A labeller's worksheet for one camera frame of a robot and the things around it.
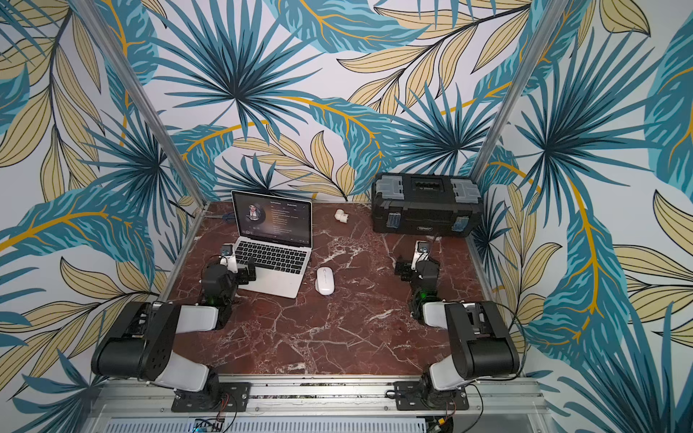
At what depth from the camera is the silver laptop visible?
97cm

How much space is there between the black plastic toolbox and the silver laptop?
29cm

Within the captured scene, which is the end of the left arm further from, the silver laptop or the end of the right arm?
the end of the right arm

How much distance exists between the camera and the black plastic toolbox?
99 cm

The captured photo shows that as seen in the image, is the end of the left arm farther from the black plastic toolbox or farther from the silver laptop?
the black plastic toolbox
